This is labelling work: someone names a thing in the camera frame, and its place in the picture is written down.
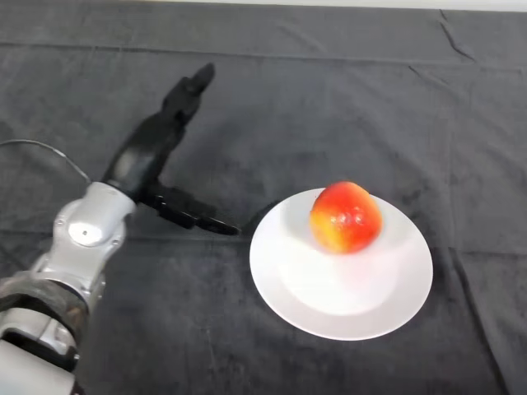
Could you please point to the black velvet cloth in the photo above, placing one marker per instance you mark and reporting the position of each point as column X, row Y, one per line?
column 329, row 103

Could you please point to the white round plate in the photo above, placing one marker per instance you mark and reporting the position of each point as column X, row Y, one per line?
column 341, row 288

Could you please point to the red yellow apple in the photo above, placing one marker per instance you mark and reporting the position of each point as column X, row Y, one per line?
column 345, row 218

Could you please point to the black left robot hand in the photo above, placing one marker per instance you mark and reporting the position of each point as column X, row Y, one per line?
column 144, row 152

